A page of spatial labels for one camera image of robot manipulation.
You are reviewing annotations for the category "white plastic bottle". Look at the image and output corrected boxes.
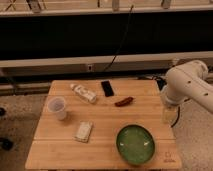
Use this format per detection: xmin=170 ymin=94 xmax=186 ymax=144
xmin=70 ymin=84 xmax=97 ymax=103

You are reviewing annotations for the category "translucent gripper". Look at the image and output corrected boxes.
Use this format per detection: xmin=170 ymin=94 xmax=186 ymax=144
xmin=162 ymin=107 xmax=178 ymax=125

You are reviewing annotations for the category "black rectangular block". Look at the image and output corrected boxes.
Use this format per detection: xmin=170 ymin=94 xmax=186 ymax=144
xmin=101 ymin=81 xmax=114 ymax=97

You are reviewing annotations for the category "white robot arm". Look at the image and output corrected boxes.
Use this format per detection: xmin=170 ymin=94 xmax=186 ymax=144
xmin=160 ymin=60 xmax=213 ymax=124

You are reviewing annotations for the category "black hanging cable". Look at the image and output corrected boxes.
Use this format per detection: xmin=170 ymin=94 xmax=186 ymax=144
xmin=102 ymin=4 xmax=135 ymax=72

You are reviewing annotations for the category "brown sausage-shaped object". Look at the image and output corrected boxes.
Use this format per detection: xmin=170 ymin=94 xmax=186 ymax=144
xmin=115 ymin=97 xmax=134 ymax=107

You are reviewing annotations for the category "white sponge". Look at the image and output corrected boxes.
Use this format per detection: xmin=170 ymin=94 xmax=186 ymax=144
xmin=75 ymin=122 xmax=93 ymax=143

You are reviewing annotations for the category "wooden folding table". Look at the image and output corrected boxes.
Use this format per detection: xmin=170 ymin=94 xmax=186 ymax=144
xmin=25 ymin=79 xmax=182 ymax=170

